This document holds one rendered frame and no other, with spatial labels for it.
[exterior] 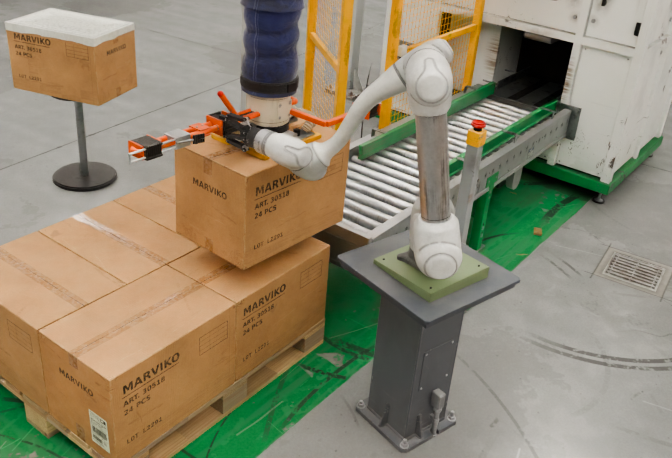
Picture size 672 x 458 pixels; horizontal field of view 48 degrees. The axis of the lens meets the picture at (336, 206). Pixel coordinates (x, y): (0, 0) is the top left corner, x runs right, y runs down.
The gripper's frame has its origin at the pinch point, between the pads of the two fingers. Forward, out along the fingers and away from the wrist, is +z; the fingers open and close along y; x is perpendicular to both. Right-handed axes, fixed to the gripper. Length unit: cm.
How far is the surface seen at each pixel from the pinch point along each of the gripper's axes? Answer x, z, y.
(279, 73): 21.5, -9.6, -17.1
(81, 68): 64, 175, 36
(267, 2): 17.8, -6.0, -43.2
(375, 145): 143, 22, 59
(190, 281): -12, 4, 65
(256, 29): 17.1, -1.6, -32.6
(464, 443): 37, -102, 120
